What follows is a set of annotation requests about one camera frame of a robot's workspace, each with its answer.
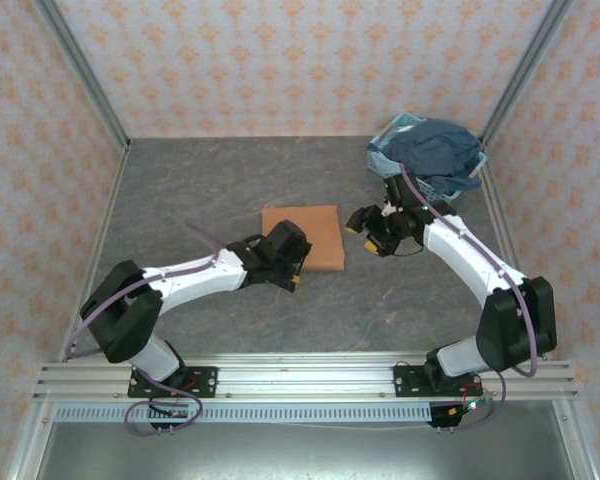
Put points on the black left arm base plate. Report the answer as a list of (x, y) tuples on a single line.
[(205, 382)]

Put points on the orange printed t-shirt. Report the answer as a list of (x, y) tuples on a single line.
[(320, 235)]

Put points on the grey metal sheet panel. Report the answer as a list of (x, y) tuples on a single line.
[(305, 455)]

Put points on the small circuit board blue light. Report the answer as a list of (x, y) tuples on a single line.
[(179, 413)]

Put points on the aluminium frame post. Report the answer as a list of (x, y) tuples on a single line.
[(529, 65), (80, 65)]

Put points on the small circuit board green light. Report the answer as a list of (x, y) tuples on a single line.
[(472, 405)]

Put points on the dark blue t-shirt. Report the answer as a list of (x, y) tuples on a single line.
[(440, 145)]

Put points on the aluminium lower frame beam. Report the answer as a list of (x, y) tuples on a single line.
[(27, 450), (575, 450)]

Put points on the light blue laundry basket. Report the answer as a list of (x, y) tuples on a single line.
[(377, 157)]

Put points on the aluminium mounting rail beam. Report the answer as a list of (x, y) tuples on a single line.
[(305, 380)]

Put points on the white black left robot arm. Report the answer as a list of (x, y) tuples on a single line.
[(200, 280)]

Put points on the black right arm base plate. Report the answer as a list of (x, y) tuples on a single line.
[(410, 382)]

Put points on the aluminium table side rail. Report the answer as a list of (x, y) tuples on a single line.
[(105, 225)]

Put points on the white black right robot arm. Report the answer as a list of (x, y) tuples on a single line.
[(460, 250)]

